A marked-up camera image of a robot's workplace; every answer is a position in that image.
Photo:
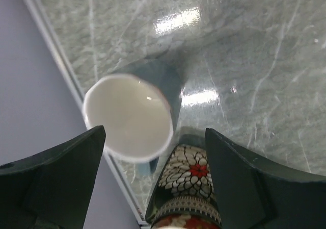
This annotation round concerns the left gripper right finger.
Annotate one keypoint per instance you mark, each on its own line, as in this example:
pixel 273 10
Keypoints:
pixel 254 192

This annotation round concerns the green mug cream inside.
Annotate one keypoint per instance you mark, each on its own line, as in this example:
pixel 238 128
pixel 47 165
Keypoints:
pixel 138 105

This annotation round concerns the cream bowl brown stripes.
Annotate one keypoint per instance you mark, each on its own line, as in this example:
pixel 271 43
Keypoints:
pixel 185 221

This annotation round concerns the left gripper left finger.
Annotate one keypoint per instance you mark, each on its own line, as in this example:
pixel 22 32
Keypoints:
pixel 52 189

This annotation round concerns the black floral square plate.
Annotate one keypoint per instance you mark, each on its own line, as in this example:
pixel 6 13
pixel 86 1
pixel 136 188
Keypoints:
pixel 184 187

